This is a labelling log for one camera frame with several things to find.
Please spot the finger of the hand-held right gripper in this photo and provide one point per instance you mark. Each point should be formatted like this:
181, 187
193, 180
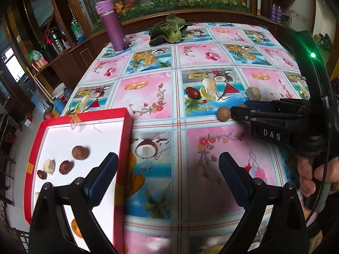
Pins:
267, 127
262, 105

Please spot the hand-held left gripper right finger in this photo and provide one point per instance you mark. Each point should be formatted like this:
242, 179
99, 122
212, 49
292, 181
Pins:
234, 180

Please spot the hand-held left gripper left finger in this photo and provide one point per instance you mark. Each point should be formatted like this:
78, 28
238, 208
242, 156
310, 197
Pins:
104, 180

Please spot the large brown longan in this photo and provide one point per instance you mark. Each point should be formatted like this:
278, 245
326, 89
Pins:
80, 152

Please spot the wrinkled red date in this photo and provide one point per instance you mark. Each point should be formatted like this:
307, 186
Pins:
65, 167
41, 174

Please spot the red cardboard box tray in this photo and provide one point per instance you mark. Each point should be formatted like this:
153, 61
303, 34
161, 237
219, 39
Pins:
87, 132

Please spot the small beige cake piece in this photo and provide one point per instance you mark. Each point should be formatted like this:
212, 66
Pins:
49, 166

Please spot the beige crumbly cake block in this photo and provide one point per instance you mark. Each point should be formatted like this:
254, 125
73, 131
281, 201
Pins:
253, 93
37, 196

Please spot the person's right hand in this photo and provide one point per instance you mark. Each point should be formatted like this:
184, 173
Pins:
306, 177

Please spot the orange round fruit piece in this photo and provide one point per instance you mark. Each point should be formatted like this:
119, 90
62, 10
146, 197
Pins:
77, 227

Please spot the small red date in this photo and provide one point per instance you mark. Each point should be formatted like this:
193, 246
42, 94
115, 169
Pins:
192, 93

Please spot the blue plastic bottle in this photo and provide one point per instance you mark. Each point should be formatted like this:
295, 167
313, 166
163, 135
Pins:
58, 105

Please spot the purple bottles pair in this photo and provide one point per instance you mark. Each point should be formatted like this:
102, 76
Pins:
276, 13

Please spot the white plastic bucket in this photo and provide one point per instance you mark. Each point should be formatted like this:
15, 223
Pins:
58, 90

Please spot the fruit print tablecloth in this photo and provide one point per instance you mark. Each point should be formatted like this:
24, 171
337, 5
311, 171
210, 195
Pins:
159, 66

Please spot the green bok choy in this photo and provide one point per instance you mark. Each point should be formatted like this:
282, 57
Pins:
166, 31

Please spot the pink box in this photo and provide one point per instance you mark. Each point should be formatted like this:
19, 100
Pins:
39, 65

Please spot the black kettle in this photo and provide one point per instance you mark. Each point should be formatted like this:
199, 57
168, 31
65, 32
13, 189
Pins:
49, 53

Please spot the green snack packet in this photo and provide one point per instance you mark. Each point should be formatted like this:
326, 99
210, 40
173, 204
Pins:
35, 56

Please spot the bright window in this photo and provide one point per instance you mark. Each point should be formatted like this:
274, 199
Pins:
13, 64

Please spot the green plastic bottle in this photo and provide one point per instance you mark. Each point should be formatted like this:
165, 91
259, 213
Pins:
77, 31

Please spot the purple insulated bottle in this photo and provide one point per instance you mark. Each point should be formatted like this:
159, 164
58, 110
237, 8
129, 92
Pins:
112, 26

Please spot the wooden side shelf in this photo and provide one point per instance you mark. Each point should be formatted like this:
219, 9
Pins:
39, 18

